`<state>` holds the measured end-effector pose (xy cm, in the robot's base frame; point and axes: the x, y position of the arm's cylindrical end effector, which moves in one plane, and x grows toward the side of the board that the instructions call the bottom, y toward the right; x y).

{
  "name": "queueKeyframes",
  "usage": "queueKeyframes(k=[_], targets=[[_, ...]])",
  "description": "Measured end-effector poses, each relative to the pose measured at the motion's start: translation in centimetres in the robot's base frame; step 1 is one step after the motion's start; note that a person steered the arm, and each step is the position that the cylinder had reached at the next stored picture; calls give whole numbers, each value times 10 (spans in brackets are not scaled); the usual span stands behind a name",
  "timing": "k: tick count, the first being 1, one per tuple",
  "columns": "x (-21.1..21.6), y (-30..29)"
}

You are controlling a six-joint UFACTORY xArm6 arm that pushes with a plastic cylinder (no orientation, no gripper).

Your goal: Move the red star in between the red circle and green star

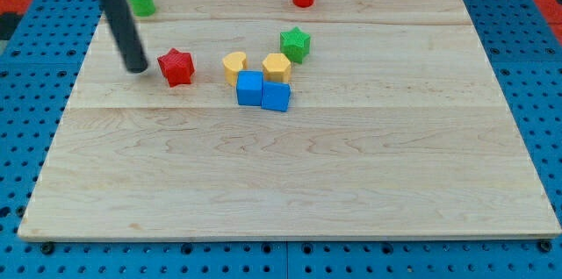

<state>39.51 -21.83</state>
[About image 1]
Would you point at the blue cube block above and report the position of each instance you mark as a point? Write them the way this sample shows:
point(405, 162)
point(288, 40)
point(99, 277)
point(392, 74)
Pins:
point(276, 96)
point(249, 88)

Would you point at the yellow hexagon block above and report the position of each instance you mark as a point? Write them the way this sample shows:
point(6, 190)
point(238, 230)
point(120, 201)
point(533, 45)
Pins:
point(277, 68)

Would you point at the red star block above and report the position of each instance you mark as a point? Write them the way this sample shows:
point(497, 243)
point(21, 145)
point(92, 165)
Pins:
point(177, 67)

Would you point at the blue cube block left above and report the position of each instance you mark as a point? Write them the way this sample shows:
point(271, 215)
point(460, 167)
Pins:
point(249, 88)

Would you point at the blue cube block right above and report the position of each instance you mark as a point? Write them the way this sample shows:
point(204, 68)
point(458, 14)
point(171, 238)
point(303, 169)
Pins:
point(276, 96)

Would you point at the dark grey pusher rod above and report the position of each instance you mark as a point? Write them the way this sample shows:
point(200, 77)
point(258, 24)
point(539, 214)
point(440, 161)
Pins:
point(124, 32)

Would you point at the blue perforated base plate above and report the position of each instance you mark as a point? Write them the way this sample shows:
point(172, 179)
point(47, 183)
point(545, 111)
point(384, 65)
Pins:
point(40, 65)

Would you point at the green star block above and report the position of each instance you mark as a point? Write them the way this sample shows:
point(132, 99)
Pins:
point(295, 44)

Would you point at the green cylinder block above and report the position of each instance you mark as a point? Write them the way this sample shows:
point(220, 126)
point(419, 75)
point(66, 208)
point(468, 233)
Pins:
point(143, 8)

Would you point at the yellow heart block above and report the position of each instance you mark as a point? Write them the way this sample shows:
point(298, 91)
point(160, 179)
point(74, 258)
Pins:
point(233, 64)

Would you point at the light wooden board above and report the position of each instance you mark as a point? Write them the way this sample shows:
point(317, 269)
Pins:
point(396, 129)

